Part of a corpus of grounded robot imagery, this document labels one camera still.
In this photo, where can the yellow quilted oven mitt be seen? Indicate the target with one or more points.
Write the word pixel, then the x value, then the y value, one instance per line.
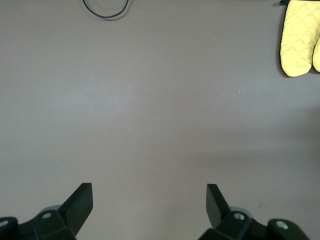
pixel 297 40
pixel 317 55

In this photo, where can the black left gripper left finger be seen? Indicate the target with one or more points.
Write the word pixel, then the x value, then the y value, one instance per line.
pixel 55 225

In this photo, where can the brown table cover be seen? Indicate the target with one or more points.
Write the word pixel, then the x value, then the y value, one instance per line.
pixel 150 100

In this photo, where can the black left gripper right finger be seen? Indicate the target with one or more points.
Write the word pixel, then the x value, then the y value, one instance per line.
pixel 237 225

